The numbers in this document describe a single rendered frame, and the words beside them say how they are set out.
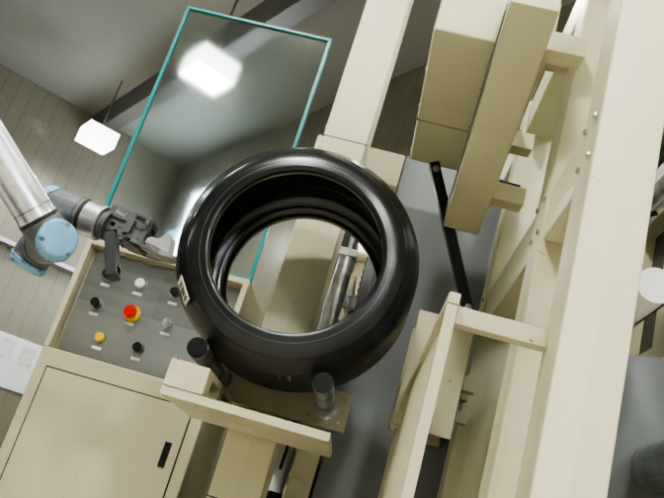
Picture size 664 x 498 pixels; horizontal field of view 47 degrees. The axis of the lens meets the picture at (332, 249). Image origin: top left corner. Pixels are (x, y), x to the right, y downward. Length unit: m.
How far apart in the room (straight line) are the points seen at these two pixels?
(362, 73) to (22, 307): 10.02
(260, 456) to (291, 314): 0.37
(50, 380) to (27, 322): 9.53
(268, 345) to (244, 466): 0.44
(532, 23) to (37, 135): 11.15
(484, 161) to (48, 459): 1.50
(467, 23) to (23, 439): 1.71
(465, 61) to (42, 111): 11.07
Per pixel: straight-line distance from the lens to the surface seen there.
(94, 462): 2.43
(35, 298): 12.07
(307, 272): 2.09
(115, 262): 1.87
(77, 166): 12.53
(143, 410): 2.41
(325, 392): 1.64
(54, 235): 1.78
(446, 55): 1.76
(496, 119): 1.79
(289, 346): 1.65
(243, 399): 2.00
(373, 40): 2.43
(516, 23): 1.64
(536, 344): 1.19
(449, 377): 1.97
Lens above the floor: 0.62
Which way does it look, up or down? 19 degrees up
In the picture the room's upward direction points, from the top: 17 degrees clockwise
